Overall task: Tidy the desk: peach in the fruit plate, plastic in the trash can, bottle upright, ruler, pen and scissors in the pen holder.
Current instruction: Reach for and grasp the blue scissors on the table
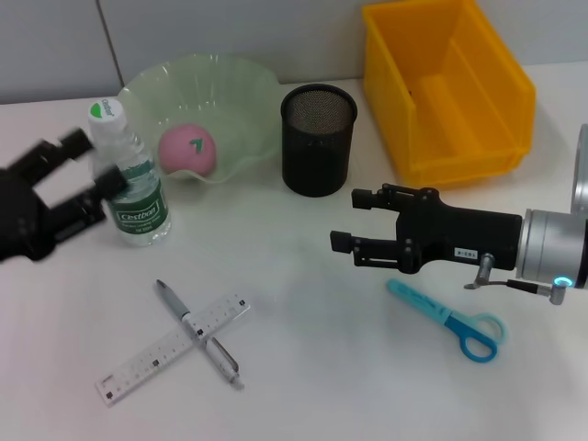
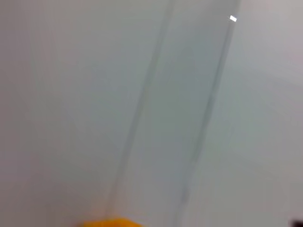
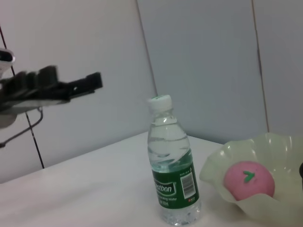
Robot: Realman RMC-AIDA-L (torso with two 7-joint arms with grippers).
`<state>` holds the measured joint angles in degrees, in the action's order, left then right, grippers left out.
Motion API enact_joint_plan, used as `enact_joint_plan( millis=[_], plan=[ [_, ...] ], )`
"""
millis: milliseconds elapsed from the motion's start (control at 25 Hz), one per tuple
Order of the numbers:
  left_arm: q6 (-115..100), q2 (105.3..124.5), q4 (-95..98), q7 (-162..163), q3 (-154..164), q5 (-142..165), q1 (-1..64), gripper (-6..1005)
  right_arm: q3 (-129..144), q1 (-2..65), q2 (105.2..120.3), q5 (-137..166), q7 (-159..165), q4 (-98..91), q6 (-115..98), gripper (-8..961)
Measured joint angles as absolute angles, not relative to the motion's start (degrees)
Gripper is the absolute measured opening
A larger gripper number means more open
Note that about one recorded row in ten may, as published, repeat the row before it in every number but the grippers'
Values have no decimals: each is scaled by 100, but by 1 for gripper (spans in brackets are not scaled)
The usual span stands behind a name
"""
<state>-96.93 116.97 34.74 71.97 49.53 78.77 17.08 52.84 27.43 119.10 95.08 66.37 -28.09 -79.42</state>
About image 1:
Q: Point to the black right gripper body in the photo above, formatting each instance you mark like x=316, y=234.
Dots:
x=459, y=234

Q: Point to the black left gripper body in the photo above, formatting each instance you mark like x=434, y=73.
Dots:
x=18, y=216

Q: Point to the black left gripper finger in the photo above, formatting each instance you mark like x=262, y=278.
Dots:
x=110, y=181
x=73, y=140

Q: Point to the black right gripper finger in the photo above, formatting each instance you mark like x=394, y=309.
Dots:
x=363, y=198
x=341, y=241

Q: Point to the clear green-label water bottle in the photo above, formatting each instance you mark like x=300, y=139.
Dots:
x=142, y=216

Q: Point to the pink toy peach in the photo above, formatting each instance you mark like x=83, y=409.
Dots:
x=184, y=151

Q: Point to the black mesh pen holder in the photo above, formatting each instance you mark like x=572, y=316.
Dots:
x=317, y=156

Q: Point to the blue scissors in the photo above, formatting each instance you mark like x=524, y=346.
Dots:
x=478, y=340

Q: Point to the silver pen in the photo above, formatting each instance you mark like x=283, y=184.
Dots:
x=172, y=298

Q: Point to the green wavy glass fruit plate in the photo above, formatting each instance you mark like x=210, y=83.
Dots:
x=220, y=92

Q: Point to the clear plastic ruler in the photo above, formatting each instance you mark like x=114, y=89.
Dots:
x=151, y=363

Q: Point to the yellow plastic bin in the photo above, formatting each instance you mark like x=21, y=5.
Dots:
x=459, y=92

